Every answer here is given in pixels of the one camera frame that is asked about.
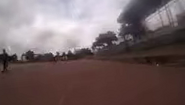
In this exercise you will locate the large dark tree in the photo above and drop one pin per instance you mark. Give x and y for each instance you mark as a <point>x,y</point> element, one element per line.
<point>105,39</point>

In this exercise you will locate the group of people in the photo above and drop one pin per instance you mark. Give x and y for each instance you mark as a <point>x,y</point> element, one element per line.
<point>59,57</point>

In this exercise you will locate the red-brown running track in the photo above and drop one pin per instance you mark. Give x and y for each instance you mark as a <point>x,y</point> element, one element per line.
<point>68,94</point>

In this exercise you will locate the row of distant trees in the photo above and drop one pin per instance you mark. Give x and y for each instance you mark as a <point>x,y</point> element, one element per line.
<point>44,56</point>

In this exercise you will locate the grass strip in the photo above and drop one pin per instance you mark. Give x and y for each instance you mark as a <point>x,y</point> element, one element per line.
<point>154,54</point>

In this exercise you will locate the grandstand with dark roof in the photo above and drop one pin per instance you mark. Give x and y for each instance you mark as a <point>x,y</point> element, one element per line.
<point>173,15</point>

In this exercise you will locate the person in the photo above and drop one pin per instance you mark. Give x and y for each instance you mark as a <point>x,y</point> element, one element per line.
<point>4,60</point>

